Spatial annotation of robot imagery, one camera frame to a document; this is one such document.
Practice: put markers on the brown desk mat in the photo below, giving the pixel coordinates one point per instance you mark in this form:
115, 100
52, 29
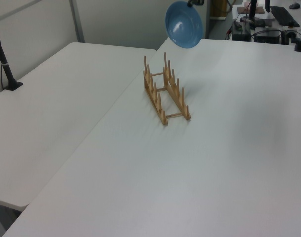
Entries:
244, 10

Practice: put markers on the black monitor stand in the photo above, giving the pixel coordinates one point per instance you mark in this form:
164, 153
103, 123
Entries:
252, 18

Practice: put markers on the wooden plate rack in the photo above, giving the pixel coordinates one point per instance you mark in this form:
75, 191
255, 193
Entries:
165, 91

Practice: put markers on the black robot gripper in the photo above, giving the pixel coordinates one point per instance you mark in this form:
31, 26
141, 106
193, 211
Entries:
200, 2

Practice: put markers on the blue round plate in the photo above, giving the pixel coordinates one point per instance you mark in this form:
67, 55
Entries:
183, 24

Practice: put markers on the black electronics box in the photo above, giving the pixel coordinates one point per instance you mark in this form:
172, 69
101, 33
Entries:
267, 37

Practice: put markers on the dark computer mouse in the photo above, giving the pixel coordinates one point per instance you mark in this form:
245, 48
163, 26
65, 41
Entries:
294, 5

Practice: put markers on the black computer keyboard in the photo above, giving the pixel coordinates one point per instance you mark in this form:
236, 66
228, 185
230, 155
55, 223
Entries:
283, 16

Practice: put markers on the black camera stand with base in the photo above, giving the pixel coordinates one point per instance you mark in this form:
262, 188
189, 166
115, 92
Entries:
3, 64

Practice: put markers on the grey metal partition post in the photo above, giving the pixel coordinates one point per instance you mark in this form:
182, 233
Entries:
76, 22

